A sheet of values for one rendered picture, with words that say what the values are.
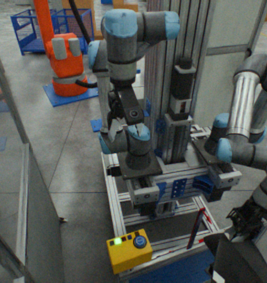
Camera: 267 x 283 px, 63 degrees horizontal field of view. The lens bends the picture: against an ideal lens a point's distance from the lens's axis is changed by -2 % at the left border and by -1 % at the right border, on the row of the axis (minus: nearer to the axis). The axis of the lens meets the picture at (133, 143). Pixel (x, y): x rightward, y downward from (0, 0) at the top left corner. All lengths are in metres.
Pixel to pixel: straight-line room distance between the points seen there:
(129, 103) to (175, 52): 0.61
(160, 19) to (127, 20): 0.15
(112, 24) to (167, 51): 0.61
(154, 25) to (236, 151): 0.45
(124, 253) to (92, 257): 1.20
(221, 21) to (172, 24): 1.70
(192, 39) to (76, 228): 1.84
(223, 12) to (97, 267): 2.43
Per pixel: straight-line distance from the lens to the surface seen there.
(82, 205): 2.38
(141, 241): 0.92
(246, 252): 0.92
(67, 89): 4.22
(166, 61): 1.14
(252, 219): 0.80
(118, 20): 0.54
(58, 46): 3.95
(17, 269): 0.99
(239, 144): 0.77
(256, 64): 0.98
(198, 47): 1.19
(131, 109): 0.57
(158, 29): 0.68
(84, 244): 2.17
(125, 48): 0.56
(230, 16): 2.41
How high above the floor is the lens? 1.91
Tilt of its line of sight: 39 degrees down
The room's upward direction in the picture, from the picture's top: straight up
